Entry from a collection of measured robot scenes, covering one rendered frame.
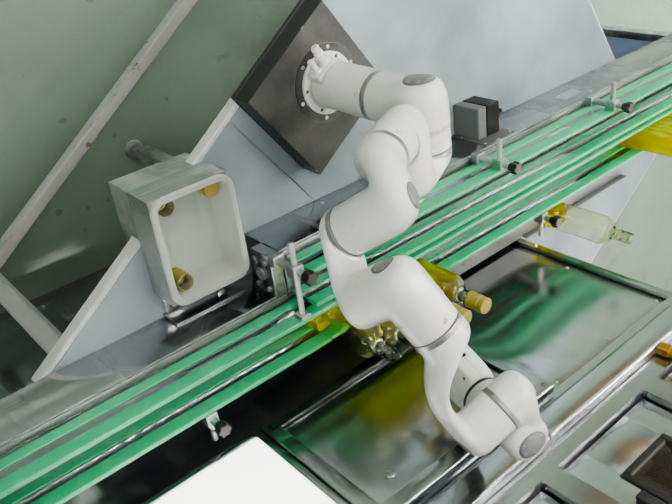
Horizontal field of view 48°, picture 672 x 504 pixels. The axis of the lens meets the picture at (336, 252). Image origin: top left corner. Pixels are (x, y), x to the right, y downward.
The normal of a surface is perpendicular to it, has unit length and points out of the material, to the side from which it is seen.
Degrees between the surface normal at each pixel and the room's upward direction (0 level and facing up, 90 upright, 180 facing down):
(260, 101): 1
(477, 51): 0
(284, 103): 1
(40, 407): 90
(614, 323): 90
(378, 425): 90
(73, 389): 90
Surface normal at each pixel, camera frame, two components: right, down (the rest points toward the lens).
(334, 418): -0.12, -0.86
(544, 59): 0.64, 0.31
